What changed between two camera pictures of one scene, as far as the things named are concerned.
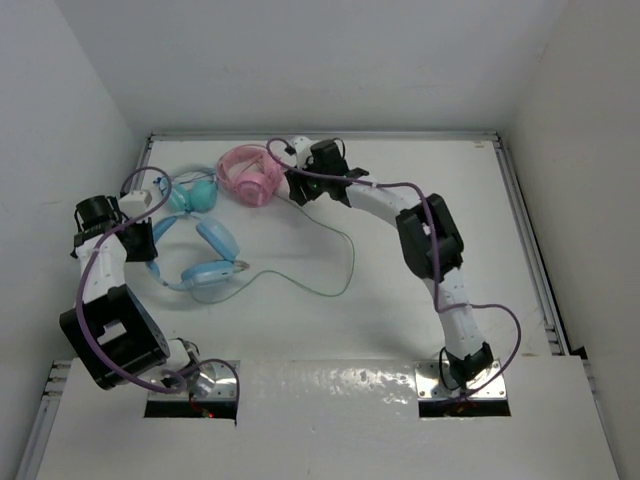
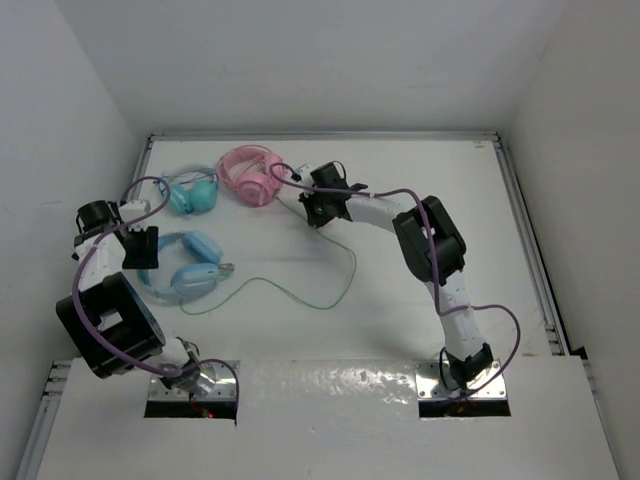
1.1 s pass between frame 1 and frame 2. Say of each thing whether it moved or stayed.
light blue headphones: moved
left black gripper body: stayed
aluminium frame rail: stayed
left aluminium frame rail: stayed
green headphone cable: moved
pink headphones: stayed
